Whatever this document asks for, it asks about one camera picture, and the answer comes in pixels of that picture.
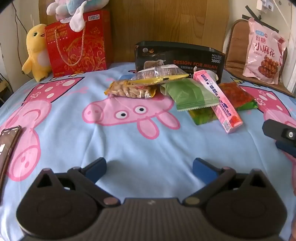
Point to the clear packet with yellow stripe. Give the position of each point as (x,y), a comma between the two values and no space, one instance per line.
(157,73)

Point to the white wall charger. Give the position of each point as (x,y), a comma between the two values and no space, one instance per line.
(266,5)

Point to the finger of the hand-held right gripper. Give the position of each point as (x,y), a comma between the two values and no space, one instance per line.
(277,131)

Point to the red candy packet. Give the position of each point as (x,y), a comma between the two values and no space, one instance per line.
(238,95)

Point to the pastel plush toy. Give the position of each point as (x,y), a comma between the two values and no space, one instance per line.
(69,8)

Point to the green candy packet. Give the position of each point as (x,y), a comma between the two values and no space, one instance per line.
(202,117)

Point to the red gift bag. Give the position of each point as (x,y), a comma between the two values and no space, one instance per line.
(78,46)

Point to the peanut packet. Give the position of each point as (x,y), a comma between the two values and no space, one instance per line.
(129,90)

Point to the yellow plush duck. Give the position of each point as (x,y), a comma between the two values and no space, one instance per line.
(35,51)

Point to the wooden headboard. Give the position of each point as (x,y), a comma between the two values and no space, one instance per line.
(161,20)

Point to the smartphone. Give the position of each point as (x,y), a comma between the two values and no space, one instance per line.
(8,143)

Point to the brown chair cushion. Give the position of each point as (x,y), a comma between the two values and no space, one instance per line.
(235,46)

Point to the light green snack packet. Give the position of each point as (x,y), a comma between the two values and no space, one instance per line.
(192,95)

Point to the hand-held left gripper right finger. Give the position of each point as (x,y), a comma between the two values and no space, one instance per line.
(203,167)

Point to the long pink box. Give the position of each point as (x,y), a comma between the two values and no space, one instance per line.
(219,102)

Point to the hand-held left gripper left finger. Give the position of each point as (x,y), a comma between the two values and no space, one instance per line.
(97,167)

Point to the black sheep print box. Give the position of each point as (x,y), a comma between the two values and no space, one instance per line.
(185,54)

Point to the blue pig print blanket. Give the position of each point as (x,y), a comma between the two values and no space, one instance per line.
(138,139)

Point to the pink snack bag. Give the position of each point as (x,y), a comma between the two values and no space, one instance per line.
(263,53)

